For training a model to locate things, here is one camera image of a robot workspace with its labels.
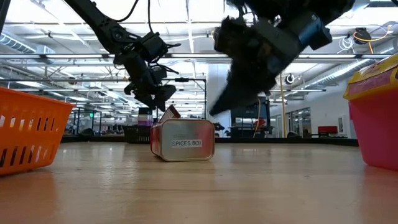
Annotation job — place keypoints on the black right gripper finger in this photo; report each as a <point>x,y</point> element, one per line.
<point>239,90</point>

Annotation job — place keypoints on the garlic powder jar purple label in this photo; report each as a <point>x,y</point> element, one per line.
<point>145,119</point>

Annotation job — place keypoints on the red spice tin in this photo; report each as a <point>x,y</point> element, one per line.
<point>186,133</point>

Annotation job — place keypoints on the yellow Corn Pops cereal box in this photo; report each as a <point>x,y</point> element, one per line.
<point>373,81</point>

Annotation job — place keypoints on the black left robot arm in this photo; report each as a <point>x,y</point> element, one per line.
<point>102,21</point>

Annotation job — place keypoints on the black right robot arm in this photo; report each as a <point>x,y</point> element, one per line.
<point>295,6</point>

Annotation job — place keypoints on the black monitor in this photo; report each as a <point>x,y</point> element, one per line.
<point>252,112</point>

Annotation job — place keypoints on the white column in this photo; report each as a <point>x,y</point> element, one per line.
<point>214,84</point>

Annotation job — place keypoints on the black slotted plastic basket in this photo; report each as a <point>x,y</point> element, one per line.
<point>136,135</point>

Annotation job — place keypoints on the orange plastic basket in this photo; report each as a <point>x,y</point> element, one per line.
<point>31,138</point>

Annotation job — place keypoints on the pink plastic tray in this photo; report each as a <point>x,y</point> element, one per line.
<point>376,133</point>

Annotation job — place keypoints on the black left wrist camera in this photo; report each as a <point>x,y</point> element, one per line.
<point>158,74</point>

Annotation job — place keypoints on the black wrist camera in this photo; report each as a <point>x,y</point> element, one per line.
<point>314,31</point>
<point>158,74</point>

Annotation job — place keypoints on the black metal frame rig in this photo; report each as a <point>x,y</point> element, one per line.
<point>189,80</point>
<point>76,121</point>

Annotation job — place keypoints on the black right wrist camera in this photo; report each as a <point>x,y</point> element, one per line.
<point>314,31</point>

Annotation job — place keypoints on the black aluminium table frame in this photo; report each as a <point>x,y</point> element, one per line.
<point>280,140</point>

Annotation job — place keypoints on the silver flexible duct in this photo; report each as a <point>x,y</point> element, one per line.
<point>342,71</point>

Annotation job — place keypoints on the silver air duct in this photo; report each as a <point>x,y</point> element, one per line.
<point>18,45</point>

